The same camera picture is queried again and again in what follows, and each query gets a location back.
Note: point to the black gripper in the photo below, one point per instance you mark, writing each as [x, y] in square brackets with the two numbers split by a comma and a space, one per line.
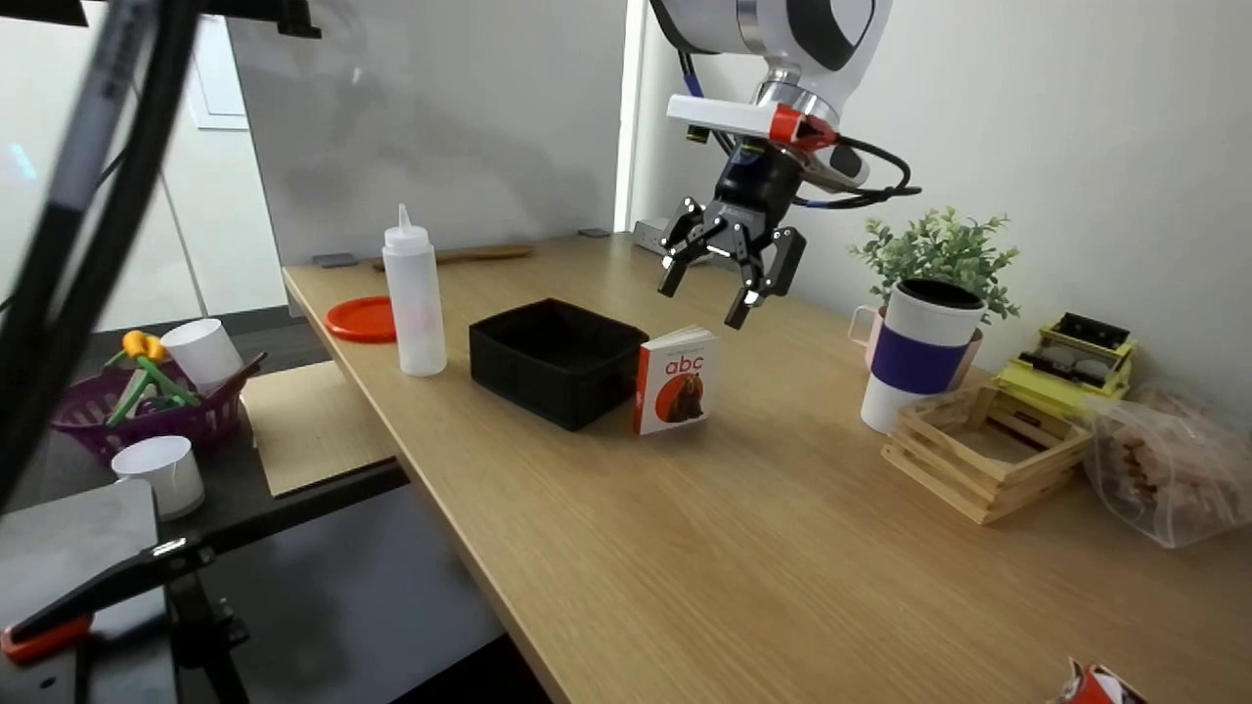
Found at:
[752, 198]

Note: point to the white cabinet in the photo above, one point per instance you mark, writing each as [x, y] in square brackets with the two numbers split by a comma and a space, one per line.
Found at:
[219, 198]

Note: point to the red snack box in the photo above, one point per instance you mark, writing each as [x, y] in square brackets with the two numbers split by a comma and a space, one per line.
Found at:
[675, 382]

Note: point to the black fabric box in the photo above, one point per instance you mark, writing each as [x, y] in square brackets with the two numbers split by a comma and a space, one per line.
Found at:
[548, 366]

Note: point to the yellow and black toy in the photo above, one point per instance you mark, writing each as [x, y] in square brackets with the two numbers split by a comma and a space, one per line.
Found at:
[1061, 373]

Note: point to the white cup with blue sleeve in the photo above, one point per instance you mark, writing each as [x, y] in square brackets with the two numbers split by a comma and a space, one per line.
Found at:
[922, 358]

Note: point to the tall white paper cup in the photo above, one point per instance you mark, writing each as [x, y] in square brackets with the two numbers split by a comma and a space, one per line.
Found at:
[199, 354]

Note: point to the grey flat board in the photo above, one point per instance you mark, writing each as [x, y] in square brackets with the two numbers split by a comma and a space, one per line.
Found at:
[70, 549]

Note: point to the white plastic squeeze bottle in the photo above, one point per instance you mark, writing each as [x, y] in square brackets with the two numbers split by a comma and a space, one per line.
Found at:
[416, 305]

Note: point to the black side table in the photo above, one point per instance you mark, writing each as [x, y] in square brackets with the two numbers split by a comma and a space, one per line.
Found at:
[355, 588]

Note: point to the yellow and green toy vegetable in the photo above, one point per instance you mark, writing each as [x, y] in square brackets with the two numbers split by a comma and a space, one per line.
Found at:
[141, 373]

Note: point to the small wooden crate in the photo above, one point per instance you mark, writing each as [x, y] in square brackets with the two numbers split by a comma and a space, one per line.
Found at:
[981, 474]

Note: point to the red snack packet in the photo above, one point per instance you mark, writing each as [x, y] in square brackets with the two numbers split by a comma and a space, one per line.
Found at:
[1099, 687]

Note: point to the clear plastic snack bag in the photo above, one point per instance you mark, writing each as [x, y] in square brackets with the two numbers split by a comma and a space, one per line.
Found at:
[1174, 474]

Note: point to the purple plastic bowl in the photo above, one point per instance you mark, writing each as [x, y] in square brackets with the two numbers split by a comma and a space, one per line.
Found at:
[171, 422]

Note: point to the thin wooden stick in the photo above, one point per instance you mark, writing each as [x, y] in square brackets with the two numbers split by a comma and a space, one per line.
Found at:
[482, 251]

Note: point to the black overhead fixture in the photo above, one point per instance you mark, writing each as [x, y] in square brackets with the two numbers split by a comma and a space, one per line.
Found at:
[266, 11]

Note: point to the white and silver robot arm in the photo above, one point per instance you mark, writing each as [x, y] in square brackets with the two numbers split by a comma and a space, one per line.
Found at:
[797, 32]

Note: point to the small green plant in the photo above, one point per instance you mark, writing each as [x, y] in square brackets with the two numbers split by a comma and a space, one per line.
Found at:
[934, 251]

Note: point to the short white cup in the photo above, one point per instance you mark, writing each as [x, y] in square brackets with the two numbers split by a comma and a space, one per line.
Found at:
[159, 474]

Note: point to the brown cardboard sheet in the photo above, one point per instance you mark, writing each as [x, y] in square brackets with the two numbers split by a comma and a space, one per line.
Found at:
[315, 431]

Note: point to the orange round plate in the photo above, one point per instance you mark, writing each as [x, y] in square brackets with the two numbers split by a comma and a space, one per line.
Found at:
[357, 323]

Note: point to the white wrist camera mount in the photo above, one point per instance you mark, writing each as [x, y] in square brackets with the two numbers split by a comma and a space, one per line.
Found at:
[746, 120]

